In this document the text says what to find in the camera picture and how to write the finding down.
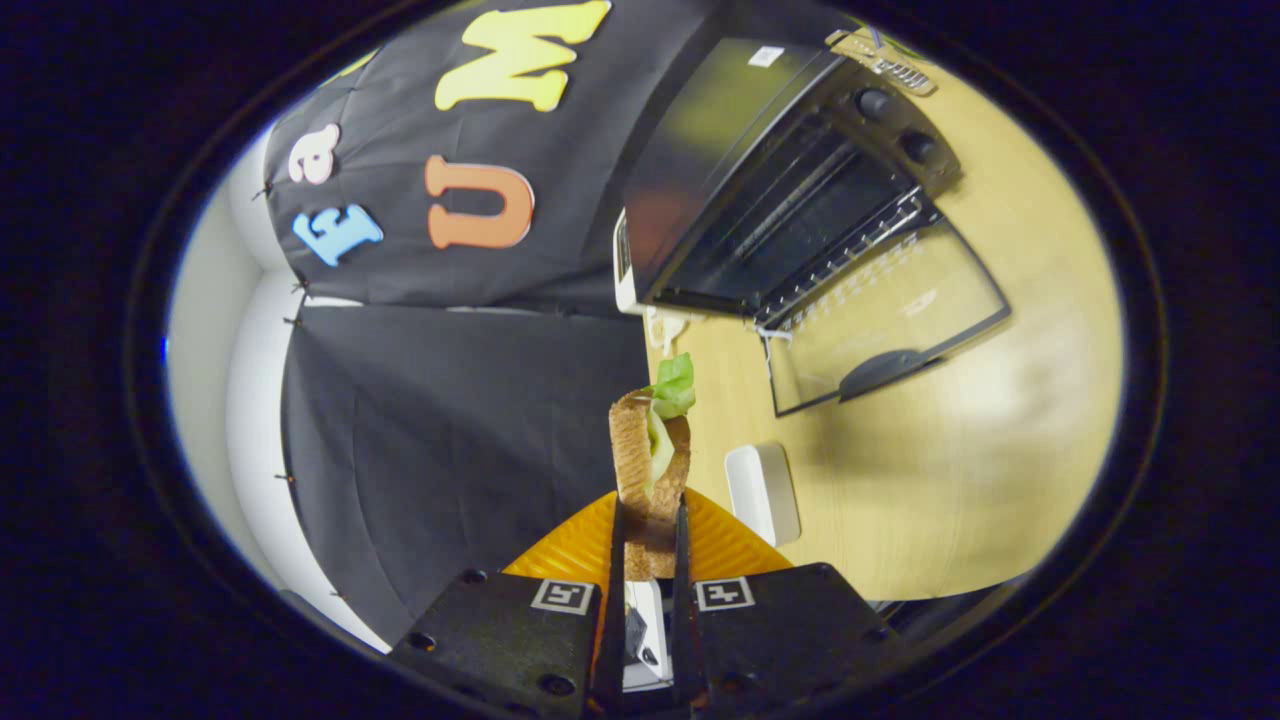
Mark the black backdrop cloth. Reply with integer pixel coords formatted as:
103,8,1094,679
262,0,861,646

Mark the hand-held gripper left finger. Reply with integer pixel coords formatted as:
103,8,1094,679
388,490,629,720

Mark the white pop-up toaster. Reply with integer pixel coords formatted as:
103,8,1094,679
613,210,651,317

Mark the toast sandwich with lettuce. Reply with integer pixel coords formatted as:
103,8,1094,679
609,352,698,581

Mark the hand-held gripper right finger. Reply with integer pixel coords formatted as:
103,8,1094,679
672,488,906,716

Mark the white rectangular plate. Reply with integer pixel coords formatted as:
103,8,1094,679
724,443,801,548

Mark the black toaster oven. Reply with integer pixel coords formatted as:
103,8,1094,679
622,38,1013,419

